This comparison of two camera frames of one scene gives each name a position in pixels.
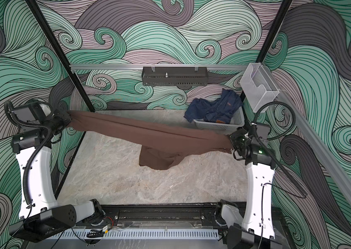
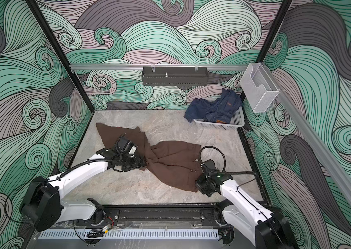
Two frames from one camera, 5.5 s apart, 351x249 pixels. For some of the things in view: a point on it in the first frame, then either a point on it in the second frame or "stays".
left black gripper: x=64 y=116 -> x=139 y=162
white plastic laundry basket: x=237 y=121 stays
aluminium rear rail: x=75 y=66 stays
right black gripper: x=235 y=138 -> x=198 y=183
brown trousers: x=163 y=141 -> x=176 y=164
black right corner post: x=282 y=11 stays
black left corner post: x=60 y=54 stays
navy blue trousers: x=220 y=110 stays
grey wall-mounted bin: x=259 y=88 stays
